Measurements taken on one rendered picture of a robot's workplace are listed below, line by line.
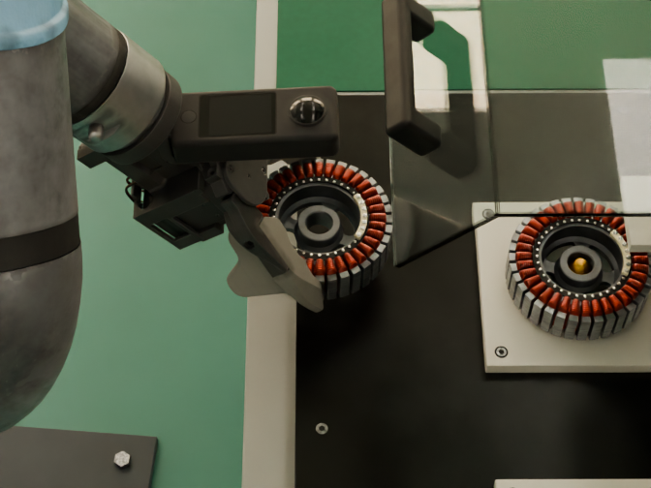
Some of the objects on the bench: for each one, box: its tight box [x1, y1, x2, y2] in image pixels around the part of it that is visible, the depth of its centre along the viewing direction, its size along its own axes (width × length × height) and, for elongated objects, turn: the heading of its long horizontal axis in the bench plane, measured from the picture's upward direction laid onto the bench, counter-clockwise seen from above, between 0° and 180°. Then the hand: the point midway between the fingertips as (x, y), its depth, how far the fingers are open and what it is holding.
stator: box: [505, 217, 651, 340], centre depth 109 cm, size 11×11×4 cm
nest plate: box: [475, 217, 651, 373], centre depth 111 cm, size 15×15×1 cm
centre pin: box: [568, 258, 592, 275], centre depth 110 cm, size 2×2×3 cm
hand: (326, 230), depth 108 cm, fingers closed on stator, 13 cm apart
